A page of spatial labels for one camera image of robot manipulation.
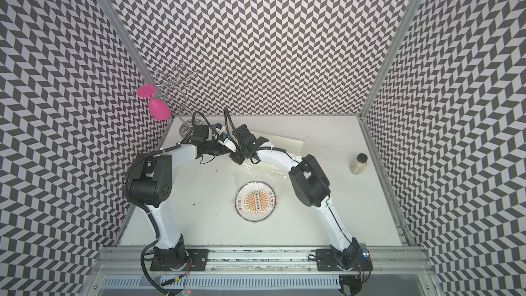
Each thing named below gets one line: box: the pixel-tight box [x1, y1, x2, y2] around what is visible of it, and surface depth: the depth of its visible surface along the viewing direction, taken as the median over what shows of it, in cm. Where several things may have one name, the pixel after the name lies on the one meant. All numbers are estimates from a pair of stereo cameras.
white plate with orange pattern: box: [234, 180, 277, 222], surface depth 88 cm
